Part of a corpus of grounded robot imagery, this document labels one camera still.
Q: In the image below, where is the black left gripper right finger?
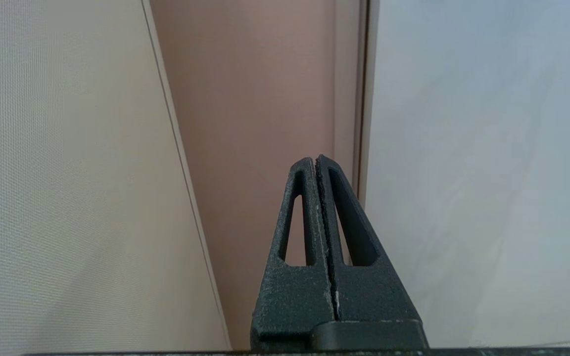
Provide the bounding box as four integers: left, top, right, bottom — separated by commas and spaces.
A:
315, 154, 430, 353

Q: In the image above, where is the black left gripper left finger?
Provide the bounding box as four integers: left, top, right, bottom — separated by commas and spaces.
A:
250, 157, 336, 353

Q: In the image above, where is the white room door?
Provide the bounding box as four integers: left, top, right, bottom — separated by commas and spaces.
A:
359, 0, 570, 348

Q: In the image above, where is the beige cabinet panel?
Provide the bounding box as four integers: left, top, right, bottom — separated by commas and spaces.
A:
0, 0, 232, 354

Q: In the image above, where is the beige door frame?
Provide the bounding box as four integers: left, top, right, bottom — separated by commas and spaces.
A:
333, 0, 380, 208

